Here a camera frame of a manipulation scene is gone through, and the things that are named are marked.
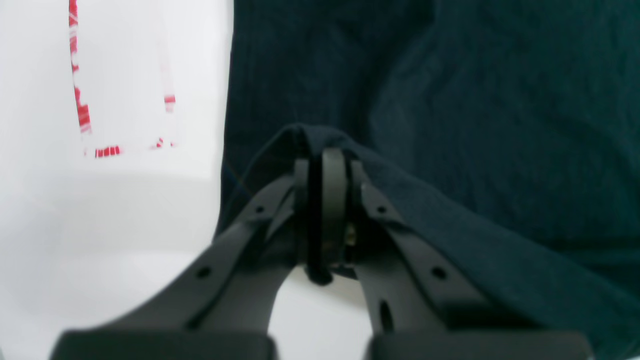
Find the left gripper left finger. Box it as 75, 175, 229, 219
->
51, 159, 309, 360

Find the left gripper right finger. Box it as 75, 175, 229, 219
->
320, 148, 594, 360

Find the black t-shirt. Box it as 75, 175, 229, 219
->
217, 0, 640, 360

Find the red tape rectangle marking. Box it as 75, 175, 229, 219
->
68, 0, 178, 158

